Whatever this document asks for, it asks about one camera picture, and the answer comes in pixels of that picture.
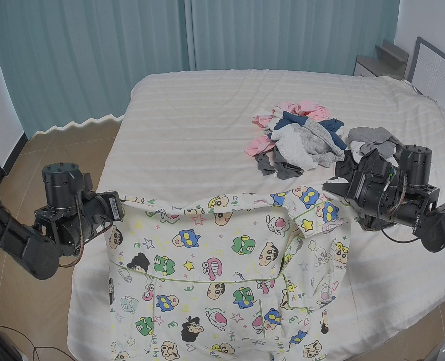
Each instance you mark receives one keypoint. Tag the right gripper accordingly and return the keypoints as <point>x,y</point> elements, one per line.
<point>369,201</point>

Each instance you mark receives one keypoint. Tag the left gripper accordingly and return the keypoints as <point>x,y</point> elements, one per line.
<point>98,213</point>

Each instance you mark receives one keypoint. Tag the white printed pyjama top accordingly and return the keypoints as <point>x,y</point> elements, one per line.
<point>207,261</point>

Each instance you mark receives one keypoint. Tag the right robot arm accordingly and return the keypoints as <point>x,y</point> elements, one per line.
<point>418,164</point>

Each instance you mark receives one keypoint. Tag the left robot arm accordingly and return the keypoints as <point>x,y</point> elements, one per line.
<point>23,239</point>

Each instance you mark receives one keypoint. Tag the pile of clothes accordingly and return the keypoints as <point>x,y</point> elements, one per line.
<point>301,141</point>

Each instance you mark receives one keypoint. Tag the bed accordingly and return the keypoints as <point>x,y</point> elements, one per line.
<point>192,134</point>

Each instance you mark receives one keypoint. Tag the black garment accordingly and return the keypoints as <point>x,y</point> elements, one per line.
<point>346,166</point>

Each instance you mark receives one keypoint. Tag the grey garment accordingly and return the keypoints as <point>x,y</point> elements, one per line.
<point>373,135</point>

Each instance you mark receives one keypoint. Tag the grey bedside table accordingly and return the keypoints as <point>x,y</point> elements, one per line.
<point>382,62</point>

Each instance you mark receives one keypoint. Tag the blue-green curtain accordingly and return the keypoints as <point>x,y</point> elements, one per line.
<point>290,21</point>
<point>94,43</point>

